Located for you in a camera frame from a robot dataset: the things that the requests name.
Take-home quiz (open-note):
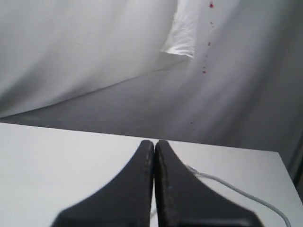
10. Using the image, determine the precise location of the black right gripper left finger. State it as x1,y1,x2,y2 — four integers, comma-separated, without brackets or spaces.
52,140,154,227

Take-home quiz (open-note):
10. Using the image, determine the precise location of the white five-socket power strip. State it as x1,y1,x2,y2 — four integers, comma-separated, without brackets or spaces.
188,165,292,227

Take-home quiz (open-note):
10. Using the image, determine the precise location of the white backdrop cloth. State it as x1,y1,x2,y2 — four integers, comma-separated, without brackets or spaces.
0,0,303,157

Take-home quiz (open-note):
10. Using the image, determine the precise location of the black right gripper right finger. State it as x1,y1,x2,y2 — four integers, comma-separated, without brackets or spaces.
154,140,262,227

